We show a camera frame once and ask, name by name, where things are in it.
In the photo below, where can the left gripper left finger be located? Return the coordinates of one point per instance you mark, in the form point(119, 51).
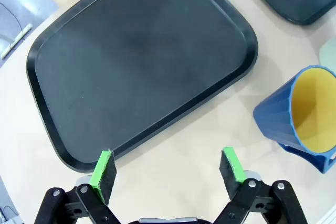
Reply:
point(103, 179)

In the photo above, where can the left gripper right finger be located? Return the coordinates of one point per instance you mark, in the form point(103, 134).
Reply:
point(232, 171)

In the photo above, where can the pale green tall cup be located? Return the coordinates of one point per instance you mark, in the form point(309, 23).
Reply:
point(329, 53)

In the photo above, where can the blue mug yellow inside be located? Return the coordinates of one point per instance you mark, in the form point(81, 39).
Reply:
point(275, 113)

